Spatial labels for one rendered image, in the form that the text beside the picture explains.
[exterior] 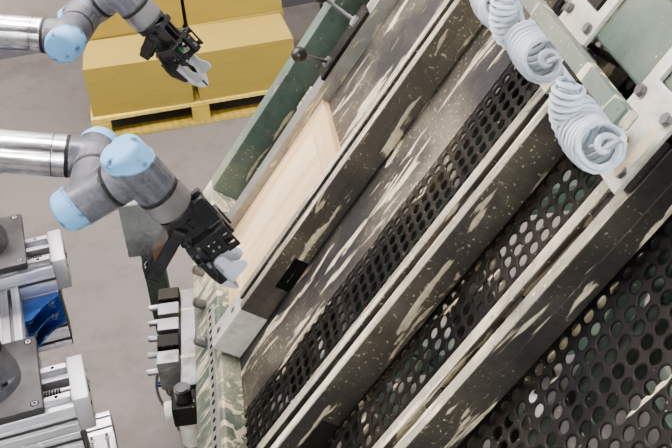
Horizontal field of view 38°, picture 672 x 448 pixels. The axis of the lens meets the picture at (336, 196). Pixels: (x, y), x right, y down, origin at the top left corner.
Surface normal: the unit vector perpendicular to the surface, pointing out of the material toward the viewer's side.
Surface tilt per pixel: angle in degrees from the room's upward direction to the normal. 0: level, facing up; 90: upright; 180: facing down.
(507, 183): 90
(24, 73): 0
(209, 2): 90
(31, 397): 0
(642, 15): 54
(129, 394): 0
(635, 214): 90
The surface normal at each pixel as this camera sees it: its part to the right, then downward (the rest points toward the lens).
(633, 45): -0.83, -0.39
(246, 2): 0.28, 0.52
